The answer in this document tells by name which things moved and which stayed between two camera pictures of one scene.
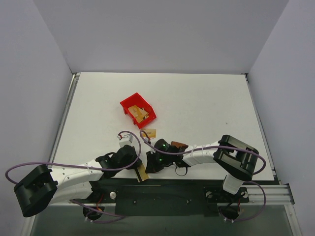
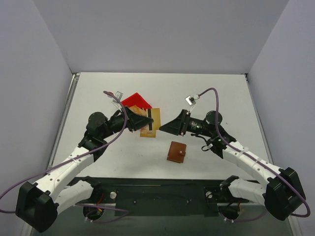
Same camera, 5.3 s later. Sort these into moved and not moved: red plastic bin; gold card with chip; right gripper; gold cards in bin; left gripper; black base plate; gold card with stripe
Moved: right gripper; gold card with stripe; left gripper
Not moved: gold card with chip; gold cards in bin; black base plate; red plastic bin
